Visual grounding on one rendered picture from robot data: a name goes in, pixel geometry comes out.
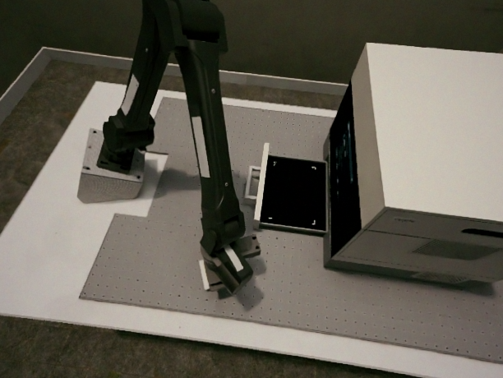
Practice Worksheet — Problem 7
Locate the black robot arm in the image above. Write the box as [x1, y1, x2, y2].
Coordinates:
[96, 0, 261, 295]

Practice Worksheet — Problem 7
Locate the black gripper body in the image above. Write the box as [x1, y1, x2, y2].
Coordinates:
[204, 261, 225, 291]

